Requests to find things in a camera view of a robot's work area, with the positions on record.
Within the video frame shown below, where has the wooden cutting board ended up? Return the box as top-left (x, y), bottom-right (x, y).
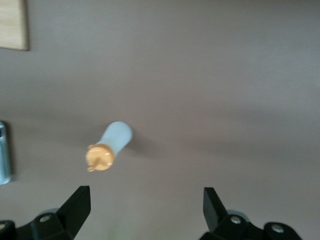
top-left (0, 0), bottom-right (30, 52)

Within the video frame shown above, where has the silver digital kitchen scale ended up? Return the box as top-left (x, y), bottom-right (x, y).
top-left (0, 120), bottom-right (12, 186)

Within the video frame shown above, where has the translucent sauce bottle orange cap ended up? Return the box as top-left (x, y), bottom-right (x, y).
top-left (84, 121), bottom-right (134, 173)

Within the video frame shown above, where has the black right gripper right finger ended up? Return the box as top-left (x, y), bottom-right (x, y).
top-left (199, 187), bottom-right (305, 240)

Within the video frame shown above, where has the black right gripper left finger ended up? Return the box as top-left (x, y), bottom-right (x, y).
top-left (0, 185), bottom-right (92, 240)

